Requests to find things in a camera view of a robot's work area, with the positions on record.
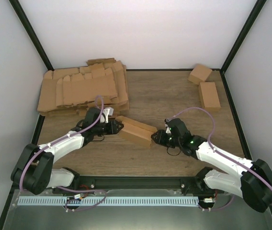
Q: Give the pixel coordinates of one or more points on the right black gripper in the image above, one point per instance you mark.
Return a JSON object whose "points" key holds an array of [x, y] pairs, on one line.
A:
{"points": [[160, 139]]}

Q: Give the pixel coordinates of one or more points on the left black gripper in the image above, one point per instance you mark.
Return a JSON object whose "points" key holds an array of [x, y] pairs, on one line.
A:
{"points": [[113, 127]]}

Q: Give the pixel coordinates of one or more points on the cardboard box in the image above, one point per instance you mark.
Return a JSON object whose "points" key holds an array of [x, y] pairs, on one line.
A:
{"points": [[136, 132], [199, 74], [209, 97]]}

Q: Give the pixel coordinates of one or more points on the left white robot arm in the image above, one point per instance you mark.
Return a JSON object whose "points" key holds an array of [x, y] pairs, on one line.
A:
{"points": [[34, 170]]}

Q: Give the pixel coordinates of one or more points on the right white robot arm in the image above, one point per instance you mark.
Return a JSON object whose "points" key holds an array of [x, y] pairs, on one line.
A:
{"points": [[250, 180]]}

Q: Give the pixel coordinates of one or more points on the stack of flat cardboard blanks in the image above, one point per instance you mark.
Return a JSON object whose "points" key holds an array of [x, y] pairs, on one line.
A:
{"points": [[75, 90]]}

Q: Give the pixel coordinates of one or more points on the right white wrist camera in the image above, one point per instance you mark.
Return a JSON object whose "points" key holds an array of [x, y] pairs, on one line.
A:
{"points": [[169, 125]]}

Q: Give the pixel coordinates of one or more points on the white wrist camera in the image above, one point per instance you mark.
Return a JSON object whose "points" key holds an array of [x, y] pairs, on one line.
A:
{"points": [[107, 112], [169, 125]]}

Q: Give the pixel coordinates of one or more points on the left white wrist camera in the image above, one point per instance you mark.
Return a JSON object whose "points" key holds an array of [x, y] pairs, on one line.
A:
{"points": [[107, 112]]}

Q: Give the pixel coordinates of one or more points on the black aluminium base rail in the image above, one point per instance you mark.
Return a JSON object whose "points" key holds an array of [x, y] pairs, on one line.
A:
{"points": [[188, 185]]}

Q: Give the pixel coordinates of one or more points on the light blue slotted cable duct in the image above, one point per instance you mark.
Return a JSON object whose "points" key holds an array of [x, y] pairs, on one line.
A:
{"points": [[113, 201]]}

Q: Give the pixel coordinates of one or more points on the black frame post left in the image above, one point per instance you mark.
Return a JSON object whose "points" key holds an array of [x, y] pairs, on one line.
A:
{"points": [[31, 33]]}

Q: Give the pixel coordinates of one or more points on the black frame post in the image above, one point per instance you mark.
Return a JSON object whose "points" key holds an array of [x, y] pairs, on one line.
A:
{"points": [[259, 4], [31, 33]]}

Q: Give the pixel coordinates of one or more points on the black frame post right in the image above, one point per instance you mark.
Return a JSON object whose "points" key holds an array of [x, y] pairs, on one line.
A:
{"points": [[259, 4]]}

